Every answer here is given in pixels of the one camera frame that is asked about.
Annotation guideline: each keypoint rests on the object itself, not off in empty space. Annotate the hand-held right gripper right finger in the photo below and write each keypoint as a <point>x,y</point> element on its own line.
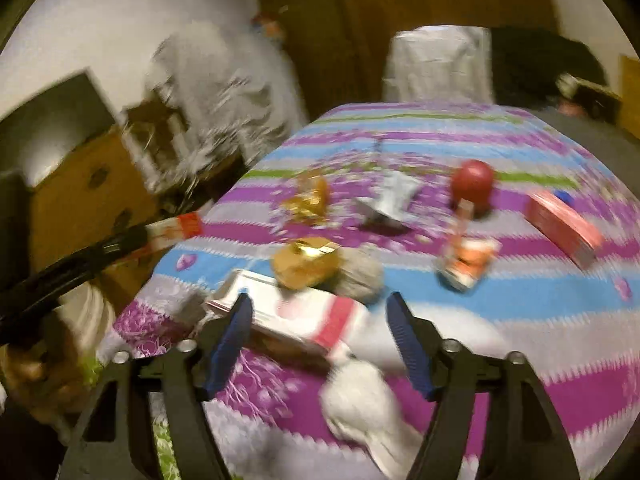
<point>407,345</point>

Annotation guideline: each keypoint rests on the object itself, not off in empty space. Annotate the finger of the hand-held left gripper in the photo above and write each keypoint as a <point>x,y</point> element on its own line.
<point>75,270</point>

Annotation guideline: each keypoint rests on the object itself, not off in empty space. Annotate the red ball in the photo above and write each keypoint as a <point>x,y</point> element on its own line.
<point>472,182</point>

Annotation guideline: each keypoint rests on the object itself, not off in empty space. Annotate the person's left hand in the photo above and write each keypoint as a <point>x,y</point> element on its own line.
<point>35,377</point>

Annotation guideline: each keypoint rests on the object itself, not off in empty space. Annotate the orange and white drink pouch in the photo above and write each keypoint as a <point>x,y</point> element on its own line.
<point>467,260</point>

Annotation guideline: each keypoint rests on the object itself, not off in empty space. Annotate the dark cardboard box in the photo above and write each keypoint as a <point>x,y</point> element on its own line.
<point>587,95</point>

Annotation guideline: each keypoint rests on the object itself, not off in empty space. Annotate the small blue cap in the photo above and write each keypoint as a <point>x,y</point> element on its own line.
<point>563,197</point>

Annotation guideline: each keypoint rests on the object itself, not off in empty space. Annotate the white knotted sock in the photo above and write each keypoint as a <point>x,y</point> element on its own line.
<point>360,400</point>

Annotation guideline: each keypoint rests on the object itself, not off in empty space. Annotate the small red and white packet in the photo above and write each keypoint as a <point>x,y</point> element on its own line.
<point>172,230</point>

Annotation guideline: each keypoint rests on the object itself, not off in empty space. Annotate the pink cardboard box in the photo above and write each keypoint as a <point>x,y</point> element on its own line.
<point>560,225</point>

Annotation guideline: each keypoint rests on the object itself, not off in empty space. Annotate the small grey wad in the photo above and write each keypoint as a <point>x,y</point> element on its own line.
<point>189,307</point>

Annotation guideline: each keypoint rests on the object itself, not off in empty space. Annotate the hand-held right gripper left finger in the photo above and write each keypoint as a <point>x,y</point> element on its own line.
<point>227,350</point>

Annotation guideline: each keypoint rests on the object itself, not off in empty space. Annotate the crumpled gold wrapper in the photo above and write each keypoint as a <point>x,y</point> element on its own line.
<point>310,197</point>

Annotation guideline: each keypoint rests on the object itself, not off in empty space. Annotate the black flat television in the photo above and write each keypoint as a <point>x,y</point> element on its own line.
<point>55,115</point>

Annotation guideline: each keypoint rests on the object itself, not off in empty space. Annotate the white and grey striped cloth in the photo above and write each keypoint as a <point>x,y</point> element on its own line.
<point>225,85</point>

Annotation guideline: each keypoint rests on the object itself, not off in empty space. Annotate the dark cloth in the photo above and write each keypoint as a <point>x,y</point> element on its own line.
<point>540,65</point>

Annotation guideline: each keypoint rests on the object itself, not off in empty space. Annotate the dark wooden wardrobe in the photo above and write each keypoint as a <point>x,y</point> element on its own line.
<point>380,5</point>

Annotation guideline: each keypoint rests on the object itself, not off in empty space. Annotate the white box with red label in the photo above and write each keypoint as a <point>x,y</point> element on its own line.
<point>290,317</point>

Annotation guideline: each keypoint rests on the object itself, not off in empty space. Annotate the white plastic-wrapped pillow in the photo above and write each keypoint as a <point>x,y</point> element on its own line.
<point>440,65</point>

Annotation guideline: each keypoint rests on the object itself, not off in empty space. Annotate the wooden chest of drawers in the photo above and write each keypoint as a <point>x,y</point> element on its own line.
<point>85,195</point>

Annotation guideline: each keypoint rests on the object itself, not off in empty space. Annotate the silver foil packet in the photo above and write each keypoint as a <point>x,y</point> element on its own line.
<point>392,195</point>

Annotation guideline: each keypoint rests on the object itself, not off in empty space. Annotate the grey rolled sock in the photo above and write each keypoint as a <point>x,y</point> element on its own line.
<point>364,272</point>

